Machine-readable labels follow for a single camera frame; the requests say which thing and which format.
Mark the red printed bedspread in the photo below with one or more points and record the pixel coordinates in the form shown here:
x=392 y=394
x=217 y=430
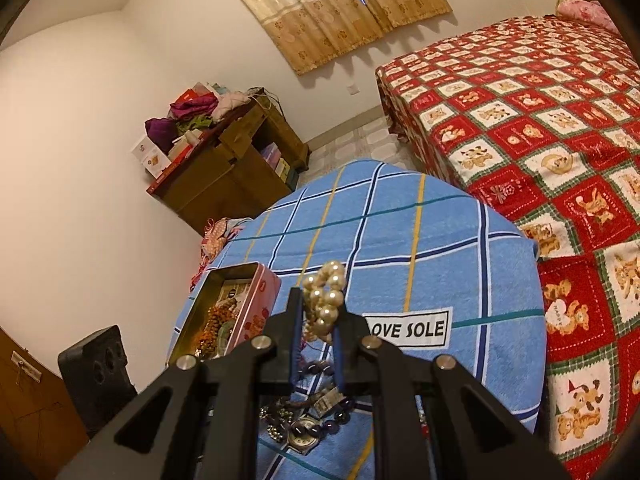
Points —
x=525 y=125

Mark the pink tin box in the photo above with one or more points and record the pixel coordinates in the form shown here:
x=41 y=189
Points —
x=255 y=300

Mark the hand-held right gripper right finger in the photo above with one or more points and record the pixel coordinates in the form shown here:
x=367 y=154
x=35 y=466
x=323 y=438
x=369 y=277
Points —
x=338 y=355

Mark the white wall socket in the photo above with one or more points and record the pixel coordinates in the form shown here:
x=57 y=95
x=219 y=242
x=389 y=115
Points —
x=353 y=88

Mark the brown wooden door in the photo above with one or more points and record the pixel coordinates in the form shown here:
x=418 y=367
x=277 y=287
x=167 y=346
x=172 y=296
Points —
x=30 y=410

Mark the beige patterned curtain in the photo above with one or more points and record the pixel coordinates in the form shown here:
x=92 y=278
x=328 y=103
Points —
x=325 y=20

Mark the pink pillow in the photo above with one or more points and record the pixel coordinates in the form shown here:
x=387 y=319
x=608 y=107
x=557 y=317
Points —
x=585 y=12

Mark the small red box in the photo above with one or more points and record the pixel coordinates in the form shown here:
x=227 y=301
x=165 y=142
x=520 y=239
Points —
x=187 y=96

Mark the green bangle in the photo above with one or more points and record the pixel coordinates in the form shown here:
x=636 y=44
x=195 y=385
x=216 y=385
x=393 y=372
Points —
x=226 y=337

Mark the stack of boxes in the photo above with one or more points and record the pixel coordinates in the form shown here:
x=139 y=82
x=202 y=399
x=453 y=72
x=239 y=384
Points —
x=280 y=165

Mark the white box with orange print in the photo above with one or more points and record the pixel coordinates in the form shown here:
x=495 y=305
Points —
x=150 y=157

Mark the flat red box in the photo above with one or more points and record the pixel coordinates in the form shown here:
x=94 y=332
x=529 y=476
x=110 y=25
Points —
x=170 y=172

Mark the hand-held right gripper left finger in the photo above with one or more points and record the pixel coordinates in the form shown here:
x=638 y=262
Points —
x=298 y=330

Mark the blue plaid towel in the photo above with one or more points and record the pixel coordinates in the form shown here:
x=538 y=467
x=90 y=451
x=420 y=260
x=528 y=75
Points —
x=400 y=240

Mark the magenta garment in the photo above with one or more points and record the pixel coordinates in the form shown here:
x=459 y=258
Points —
x=192 y=107

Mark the green cloth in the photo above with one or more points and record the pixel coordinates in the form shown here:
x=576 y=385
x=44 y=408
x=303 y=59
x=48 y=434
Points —
x=195 y=124

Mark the brown wooden desk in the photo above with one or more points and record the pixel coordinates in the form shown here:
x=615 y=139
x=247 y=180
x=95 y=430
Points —
x=220 y=185

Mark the pile of pink clothes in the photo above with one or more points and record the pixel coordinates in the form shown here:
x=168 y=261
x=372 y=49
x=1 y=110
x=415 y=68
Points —
x=222 y=235

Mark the pink quilted garment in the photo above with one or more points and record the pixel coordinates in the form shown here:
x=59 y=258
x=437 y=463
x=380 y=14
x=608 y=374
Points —
x=230 y=102

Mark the beige box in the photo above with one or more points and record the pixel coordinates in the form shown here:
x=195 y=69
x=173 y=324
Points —
x=182 y=147

